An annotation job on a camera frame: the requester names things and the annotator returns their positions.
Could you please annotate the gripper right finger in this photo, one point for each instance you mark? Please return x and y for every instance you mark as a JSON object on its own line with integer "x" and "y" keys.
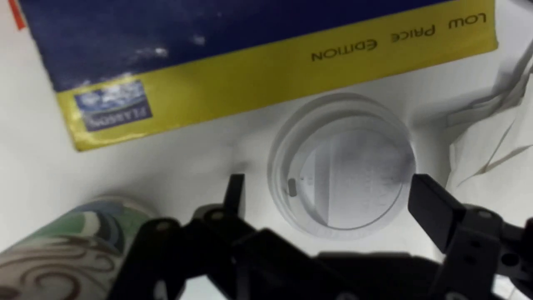
{"x": 458, "y": 225}

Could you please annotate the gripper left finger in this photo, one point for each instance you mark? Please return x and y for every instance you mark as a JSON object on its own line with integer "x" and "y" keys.
{"x": 216, "y": 246}

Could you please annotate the white plastic cup lid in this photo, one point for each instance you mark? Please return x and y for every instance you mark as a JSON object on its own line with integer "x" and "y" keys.
{"x": 345, "y": 166}

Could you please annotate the patterned paper cup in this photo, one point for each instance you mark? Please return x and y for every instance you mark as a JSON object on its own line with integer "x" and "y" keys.
{"x": 62, "y": 250}

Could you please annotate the white paper bag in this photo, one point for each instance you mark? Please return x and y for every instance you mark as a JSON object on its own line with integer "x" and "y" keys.
{"x": 495, "y": 141}

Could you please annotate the blue and yellow book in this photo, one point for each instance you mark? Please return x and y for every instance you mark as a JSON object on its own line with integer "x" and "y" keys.
{"x": 250, "y": 54}

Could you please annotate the orange strip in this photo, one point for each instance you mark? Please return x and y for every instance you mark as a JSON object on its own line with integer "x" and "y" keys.
{"x": 16, "y": 14}

